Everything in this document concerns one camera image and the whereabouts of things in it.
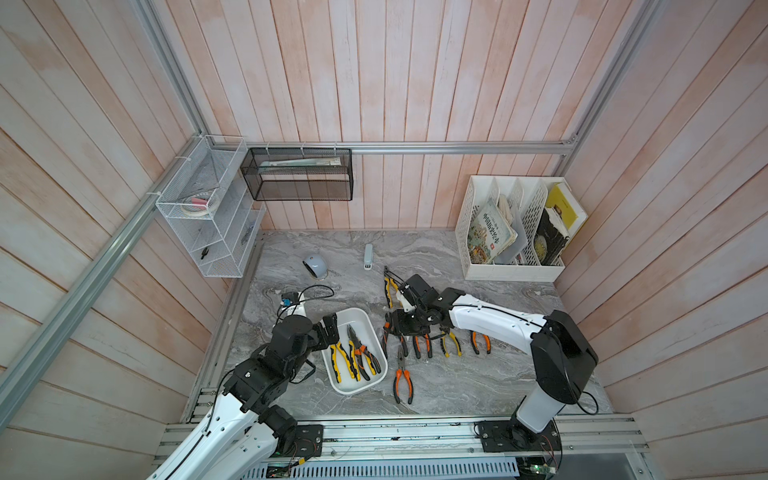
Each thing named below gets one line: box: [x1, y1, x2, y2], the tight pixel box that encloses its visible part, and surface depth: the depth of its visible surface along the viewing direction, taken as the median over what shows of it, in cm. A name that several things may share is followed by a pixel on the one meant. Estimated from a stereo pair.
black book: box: [534, 206, 570, 266], surface depth 98 cm
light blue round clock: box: [302, 255, 328, 281], surface depth 103 cm
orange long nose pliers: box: [393, 345, 414, 405], surface depth 85 cm
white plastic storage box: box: [321, 308, 388, 395], surface depth 90 cm
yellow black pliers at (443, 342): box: [440, 332, 462, 358], surface depth 90 cm
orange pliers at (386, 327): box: [382, 321, 408, 359], surface depth 92 cm
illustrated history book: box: [467, 200, 518, 264], surface depth 100 cm
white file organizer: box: [455, 175, 573, 281], surface depth 103 cm
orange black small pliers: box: [347, 324, 381, 381], surface depth 87 cm
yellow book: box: [546, 182, 588, 237], surface depth 94 cm
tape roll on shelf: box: [180, 193, 220, 217], surface depth 76 cm
